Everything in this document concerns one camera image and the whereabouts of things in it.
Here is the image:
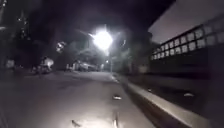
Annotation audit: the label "building with pale wall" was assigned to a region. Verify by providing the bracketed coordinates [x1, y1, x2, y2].
[147, 0, 224, 45]

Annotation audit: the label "robot's own part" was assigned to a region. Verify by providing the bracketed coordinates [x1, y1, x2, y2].
[112, 112, 120, 128]

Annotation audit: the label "pale concrete kerb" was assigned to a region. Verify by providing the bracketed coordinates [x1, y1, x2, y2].
[111, 73, 214, 128]

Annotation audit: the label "dark fence with lattice top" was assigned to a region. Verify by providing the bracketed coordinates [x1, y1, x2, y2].
[146, 14, 224, 116]

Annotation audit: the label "grey asphalt road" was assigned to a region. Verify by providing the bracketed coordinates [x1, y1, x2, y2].
[0, 70, 158, 128]

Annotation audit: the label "dark strip of ground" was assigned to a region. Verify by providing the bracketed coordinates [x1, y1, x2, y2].
[114, 73, 224, 128]

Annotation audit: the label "street lamp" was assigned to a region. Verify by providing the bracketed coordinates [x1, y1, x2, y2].
[89, 28, 115, 73]

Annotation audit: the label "trees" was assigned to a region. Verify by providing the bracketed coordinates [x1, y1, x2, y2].
[54, 39, 111, 72]

